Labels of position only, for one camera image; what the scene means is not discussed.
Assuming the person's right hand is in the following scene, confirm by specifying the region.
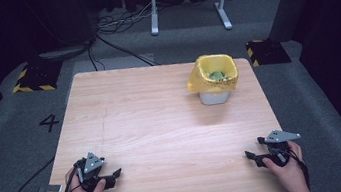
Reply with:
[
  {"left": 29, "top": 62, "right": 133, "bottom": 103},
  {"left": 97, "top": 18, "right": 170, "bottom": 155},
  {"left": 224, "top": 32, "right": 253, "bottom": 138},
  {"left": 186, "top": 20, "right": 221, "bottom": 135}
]
[{"left": 259, "top": 139, "right": 309, "bottom": 192}]

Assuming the bundle of black floor cables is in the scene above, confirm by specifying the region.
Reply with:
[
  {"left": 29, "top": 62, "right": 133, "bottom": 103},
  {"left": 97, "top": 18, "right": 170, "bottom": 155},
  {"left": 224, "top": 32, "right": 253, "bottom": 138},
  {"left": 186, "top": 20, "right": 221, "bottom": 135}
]
[{"left": 80, "top": 0, "right": 168, "bottom": 76}]

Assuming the grey tape strip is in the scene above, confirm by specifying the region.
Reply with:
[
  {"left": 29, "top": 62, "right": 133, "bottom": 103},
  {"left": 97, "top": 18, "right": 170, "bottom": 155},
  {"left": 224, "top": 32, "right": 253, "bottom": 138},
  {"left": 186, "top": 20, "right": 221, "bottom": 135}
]
[{"left": 35, "top": 182, "right": 64, "bottom": 192}]

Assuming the dark equipment base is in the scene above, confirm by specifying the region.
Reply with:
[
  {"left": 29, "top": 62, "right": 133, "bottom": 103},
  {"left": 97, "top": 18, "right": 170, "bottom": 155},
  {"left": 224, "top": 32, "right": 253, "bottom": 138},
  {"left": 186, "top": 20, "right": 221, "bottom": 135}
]
[{"left": 38, "top": 41, "right": 95, "bottom": 64}]

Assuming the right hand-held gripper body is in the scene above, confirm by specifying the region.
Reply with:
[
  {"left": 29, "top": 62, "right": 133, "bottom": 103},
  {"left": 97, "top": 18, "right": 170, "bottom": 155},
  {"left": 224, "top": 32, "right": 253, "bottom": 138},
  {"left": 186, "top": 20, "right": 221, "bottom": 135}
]
[{"left": 255, "top": 125, "right": 305, "bottom": 171}]

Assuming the black yellow striped floor block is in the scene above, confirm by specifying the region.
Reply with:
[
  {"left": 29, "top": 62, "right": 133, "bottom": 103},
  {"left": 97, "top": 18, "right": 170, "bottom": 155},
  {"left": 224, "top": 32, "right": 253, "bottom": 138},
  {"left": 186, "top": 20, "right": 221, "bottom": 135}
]
[
  {"left": 245, "top": 35, "right": 293, "bottom": 69},
  {"left": 7, "top": 54, "right": 67, "bottom": 97}
]

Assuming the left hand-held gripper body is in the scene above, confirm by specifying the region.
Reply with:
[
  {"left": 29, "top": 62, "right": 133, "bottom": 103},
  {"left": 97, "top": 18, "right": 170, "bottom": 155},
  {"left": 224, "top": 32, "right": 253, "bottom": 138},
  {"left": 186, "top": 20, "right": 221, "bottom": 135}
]
[{"left": 72, "top": 149, "right": 111, "bottom": 192}]

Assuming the yellow bin bag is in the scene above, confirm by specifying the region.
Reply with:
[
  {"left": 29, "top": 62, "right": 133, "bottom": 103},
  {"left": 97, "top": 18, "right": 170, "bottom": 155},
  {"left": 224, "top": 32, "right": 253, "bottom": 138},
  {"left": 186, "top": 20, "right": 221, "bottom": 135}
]
[{"left": 182, "top": 51, "right": 241, "bottom": 99}]

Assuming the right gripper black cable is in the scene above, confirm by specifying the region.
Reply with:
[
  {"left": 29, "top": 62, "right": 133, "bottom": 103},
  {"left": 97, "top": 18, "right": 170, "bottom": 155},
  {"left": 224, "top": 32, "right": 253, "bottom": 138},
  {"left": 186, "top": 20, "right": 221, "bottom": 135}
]
[{"left": 278, "top": 144, "right": 312, "bottom": 192}]

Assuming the green crumpled waste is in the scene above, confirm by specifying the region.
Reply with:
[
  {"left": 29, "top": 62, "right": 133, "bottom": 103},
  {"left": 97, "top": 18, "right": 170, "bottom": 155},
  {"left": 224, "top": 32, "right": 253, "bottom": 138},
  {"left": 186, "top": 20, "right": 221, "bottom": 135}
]
[{"left": 208, "top": 69, "right": 229, "bottom": 83}]

